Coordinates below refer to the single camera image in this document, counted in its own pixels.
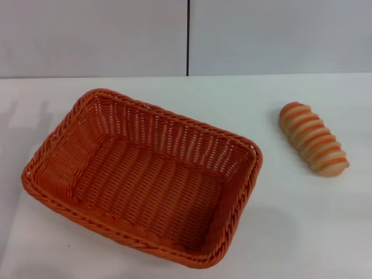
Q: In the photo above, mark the orange woven plastic basket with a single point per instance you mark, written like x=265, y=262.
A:
x=151, y=186

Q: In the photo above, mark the striped orange cream bread loaf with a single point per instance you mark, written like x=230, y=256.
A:
x=314, y=139

